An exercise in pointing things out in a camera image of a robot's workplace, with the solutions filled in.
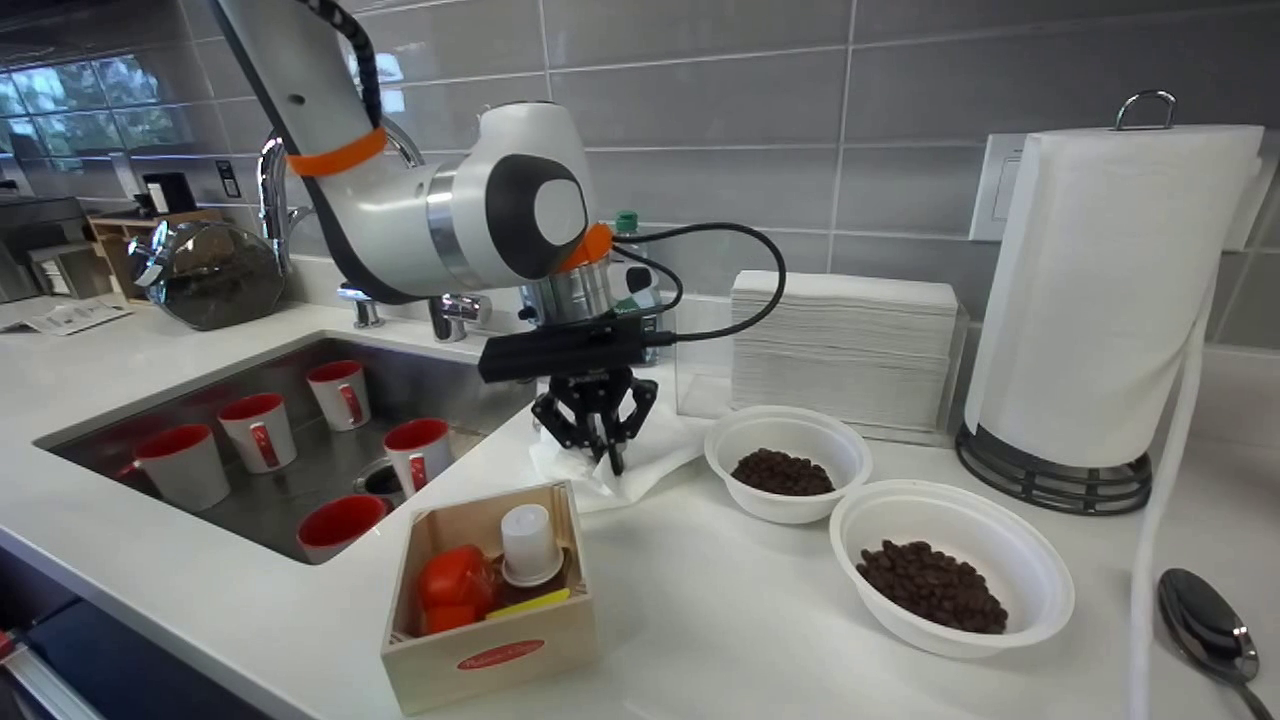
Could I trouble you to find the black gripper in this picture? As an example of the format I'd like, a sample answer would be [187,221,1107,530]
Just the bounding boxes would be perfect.
[528,369,664,482]

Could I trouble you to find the white paper towel sheet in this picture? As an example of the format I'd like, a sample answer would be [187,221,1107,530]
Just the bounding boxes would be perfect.
[573,405,711,509]
[528,429,608,516]

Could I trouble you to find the white paper towel roll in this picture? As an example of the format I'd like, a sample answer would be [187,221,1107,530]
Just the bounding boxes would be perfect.
[961,119,1267,473]

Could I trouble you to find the white toy bottle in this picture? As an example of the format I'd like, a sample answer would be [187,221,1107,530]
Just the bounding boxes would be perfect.
[498,502,569,593]

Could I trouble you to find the coffee beans pile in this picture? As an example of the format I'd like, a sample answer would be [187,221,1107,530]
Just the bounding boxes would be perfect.
[730,446,841,502]
[851,535,1012,637]

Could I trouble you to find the yellow toy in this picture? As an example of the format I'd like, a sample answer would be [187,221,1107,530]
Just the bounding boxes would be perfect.
[484,586,577,625]

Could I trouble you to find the red and white mug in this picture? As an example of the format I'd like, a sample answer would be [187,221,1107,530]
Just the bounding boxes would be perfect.
[379,417,458,502]
[300,358,377,437]
[213,389,300,475]
[292,494,394,566]
[132,419,233,512]

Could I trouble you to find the white bowl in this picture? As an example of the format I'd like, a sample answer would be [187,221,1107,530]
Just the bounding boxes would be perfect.
[699,402,877,530]
[826,475,1081,663]

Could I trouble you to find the orange toy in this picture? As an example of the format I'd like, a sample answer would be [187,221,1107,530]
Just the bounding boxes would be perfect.
[413,541,510,640]

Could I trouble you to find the stack of folded paper towels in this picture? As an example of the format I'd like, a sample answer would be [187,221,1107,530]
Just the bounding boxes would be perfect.
[730,270,969,446]

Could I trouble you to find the wooden toy box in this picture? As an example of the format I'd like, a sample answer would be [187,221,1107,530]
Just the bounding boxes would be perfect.
[379,475,602,716]

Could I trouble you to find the stainless steel sink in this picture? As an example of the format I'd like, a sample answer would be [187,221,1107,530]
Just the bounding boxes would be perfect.
[31,336,541,568]

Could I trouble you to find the chrome gooseneck faucet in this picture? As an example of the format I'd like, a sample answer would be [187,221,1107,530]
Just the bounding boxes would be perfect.
[254,124,498,343]

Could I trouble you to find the dark glass carafe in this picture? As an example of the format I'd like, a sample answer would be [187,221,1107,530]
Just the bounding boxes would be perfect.
[132,209,292,336]

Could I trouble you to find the white paper note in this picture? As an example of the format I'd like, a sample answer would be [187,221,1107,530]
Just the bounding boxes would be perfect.
[26,292,138,340]

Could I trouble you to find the dark under-counter cabinet front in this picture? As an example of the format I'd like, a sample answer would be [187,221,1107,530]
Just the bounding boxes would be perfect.
[0,530,266,720]

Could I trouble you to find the black spoon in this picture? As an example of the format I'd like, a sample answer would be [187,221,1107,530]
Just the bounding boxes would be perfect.
[1156,566,1280,720]

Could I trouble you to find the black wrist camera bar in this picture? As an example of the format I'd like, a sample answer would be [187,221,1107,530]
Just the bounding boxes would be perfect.
[476,312,662,389]

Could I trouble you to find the black camera cable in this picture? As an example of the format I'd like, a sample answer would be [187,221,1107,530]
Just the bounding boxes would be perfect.
[605,218,791,352]

